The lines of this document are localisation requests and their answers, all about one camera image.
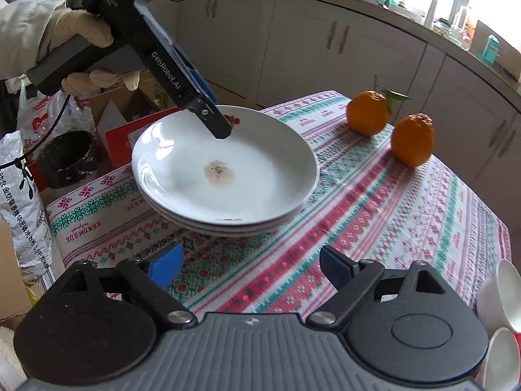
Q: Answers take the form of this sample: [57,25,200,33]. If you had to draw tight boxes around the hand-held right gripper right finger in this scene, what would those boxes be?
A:
[308,245,448,328]

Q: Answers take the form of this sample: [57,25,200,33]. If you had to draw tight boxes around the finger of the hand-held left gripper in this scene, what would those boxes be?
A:
[187,97,234,139]
[179,55,219,104]

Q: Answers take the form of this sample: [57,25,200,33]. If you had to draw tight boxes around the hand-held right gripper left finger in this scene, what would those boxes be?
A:
[61,242,199,328]

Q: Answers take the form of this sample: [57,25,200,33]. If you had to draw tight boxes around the white plate fruit print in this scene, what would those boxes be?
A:
[131,105,319,225]
[163,212,294,238]
[140,193,311,231]

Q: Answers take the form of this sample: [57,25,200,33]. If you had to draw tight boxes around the white bowl pink flowers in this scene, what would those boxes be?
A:
[480,327,521,391]
[476,258,521,333]

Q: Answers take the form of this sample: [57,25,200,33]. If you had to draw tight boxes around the person's left forearm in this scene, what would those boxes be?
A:
[0,0,68,82]

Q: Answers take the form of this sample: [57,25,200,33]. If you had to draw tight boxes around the person's left hand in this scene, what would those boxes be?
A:
[38,8,141,96]

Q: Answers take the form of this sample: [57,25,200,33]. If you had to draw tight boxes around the patterned striped tablecloth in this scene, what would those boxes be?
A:
[45,90,511,322]

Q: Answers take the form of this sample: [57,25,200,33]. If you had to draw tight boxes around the cardboard box red flap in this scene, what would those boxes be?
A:
[87,77,180,167]

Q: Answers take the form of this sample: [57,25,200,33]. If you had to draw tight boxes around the white kitchen cabinets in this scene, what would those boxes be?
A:
[175,0,521,229]

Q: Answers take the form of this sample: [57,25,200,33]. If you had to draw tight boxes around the red and white plastic bag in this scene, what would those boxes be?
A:
[16,81,82,147]

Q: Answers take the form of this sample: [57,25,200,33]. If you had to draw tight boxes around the black trash bin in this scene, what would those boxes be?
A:
[36,130,98,190]

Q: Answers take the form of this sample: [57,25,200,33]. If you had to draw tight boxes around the orange without leaf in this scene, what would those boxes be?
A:
[391,113,435,167]

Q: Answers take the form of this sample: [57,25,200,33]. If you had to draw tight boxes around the orange with leaf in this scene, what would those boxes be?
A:
[346,75,412,136]

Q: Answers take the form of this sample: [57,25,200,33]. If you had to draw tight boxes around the white printed sack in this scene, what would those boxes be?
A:
[0,130,55,282]

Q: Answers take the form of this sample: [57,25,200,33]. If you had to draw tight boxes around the teal water bottle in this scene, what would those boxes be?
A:
[482,35,500,64]

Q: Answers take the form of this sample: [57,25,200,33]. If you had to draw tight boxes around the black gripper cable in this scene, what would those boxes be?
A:
[0,94,70,169]

